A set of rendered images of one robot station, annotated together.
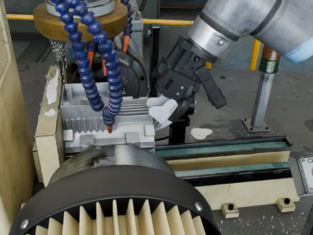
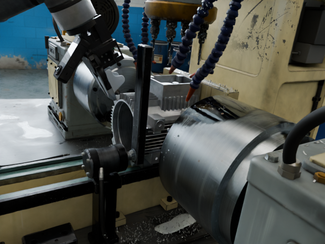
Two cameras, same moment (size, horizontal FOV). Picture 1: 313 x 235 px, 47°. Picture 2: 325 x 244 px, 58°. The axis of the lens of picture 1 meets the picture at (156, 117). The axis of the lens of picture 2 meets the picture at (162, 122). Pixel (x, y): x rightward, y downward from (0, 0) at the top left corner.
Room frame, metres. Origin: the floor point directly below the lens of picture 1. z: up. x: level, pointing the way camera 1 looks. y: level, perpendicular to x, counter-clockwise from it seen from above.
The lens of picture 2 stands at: (1.40, -0.18, 1.31)
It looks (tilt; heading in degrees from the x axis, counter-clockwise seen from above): 21 degrees down; 156
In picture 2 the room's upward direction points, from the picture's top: 6 degrees clockwise
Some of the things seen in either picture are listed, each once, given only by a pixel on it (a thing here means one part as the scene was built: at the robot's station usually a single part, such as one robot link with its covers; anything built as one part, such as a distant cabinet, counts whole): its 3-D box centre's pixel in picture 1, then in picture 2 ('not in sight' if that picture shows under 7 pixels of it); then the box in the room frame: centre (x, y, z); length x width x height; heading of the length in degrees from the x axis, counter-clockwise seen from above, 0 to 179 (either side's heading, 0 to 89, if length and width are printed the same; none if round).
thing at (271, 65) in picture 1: (269, 63); not in sight; (1.08, -0.37, 1.05); 0.06 x 0.06 x 0.04
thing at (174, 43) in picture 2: not in sight; (179, 62); (-4.01, 2.43, 0.37); 1.20 x 0.80 x 0.74; 85
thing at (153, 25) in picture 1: (154, 72); (140, 108); (0.85, 0.01, 1.12); 0.04 x 0.03 x 0.26; 100
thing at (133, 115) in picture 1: (109, 138); (155, 125); (0.70, 0.11, 1.01); 0.20 x 0.19 x 0.19; 99
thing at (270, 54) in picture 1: (272, 50); not in sight; (1.08, -0.37, 1.10); 0.06 x 0.06 x 0.04
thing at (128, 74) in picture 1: (104, 69); (246, 176); (1.02, 0.17, 1.04); 0.41 x 0.25 x 0.25; 10
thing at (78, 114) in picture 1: (90, 107); (171, 92); (0.69, 0.15, 1.11); 0.12 x 0.11 x 0.07; 99
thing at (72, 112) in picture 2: not in sight; (88, 83); (0.11, 0.01, 0.99); 0.35 x 0.31 x 0.37; 10
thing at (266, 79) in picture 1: (267, 74); not in sight; (1.08, -0.37, 1.01); 0.08 x 0.08 x 0.42; 10
